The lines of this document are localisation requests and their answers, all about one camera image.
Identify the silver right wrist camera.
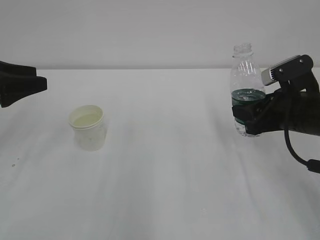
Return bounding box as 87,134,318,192
261,54,314,86

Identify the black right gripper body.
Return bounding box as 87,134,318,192
264,72,320,136

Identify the black right camera cable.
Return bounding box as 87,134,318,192
283,82,320,175

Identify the clear green-label water bottle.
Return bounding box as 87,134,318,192
229,43,266,138

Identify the white paper cup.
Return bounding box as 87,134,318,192
68,105,107,152

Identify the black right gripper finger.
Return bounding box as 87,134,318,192
246,109,285,136
232,93,278,125

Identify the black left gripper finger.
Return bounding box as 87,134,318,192
0,76,48,108
0,61,38,80

